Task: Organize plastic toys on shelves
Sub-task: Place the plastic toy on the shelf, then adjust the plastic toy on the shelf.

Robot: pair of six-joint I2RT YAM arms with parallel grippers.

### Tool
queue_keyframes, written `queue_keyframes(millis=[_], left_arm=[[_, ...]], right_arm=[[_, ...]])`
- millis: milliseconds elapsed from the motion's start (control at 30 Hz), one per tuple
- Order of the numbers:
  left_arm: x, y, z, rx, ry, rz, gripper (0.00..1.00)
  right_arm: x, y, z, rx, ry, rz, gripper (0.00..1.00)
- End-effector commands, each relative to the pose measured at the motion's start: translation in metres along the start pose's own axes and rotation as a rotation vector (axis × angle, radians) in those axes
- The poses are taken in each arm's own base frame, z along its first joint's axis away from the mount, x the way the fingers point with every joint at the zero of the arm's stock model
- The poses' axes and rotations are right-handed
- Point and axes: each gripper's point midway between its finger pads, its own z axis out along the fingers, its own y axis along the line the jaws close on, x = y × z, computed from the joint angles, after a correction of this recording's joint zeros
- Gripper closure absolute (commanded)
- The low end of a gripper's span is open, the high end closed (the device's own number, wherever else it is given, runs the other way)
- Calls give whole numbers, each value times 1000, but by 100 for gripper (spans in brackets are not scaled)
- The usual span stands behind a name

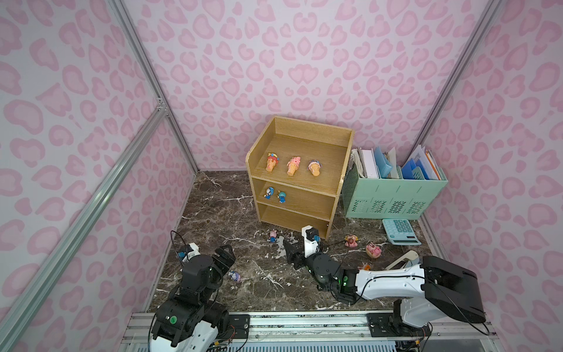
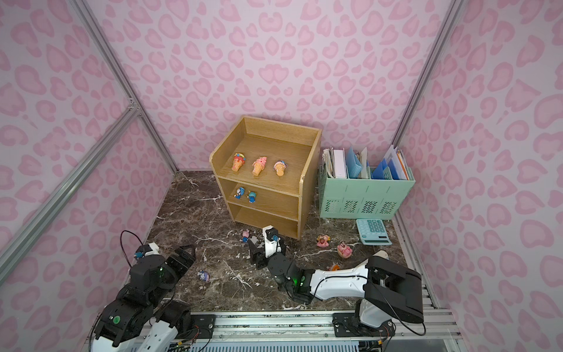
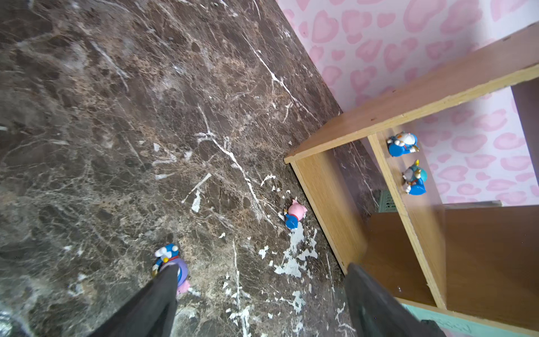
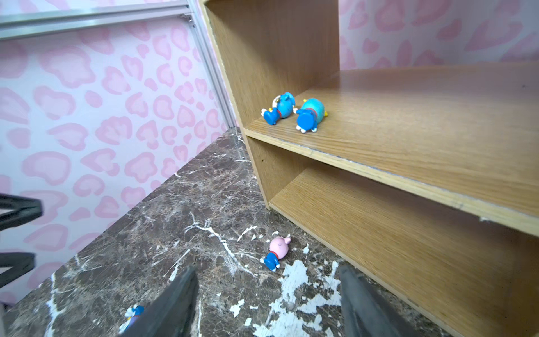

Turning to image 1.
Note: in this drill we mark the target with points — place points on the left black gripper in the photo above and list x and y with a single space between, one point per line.
224 257

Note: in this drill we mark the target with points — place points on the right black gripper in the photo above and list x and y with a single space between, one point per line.
300 254

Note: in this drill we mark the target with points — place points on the blue pink pig figure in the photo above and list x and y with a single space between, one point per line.
272 237

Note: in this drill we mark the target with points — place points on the small blue figure toy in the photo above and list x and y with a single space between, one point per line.
269 192

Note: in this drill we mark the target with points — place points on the pink ice cream cone toy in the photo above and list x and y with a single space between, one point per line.
293 165

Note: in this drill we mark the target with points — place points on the sprinkled ice cream cone toy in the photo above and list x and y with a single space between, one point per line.
271 162

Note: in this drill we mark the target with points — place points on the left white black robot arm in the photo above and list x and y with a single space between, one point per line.
191 319

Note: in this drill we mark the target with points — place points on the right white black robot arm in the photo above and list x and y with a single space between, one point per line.
425 291

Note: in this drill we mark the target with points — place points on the small purple figure toy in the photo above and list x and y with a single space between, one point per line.
234 276

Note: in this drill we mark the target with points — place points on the wooden three-tier shelf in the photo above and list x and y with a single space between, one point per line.
310 200

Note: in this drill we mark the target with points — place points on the pink round toy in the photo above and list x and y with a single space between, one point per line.
374 251

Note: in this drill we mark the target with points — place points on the mint green file organizer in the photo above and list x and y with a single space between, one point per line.
370 198

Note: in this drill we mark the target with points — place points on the mint green calculator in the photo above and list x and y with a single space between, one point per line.
399 232

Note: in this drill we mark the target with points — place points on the papers and folders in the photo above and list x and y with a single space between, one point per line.
376 164

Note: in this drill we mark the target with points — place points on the white blue stapler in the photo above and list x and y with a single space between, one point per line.
409 259

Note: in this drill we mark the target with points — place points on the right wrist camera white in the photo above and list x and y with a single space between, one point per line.
311 240

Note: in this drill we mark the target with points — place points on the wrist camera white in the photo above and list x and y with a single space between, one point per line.
187 252
311 240

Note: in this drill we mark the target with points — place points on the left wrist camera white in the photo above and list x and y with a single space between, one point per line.
187 252

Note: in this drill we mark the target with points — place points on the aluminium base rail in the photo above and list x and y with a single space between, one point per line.
329 330

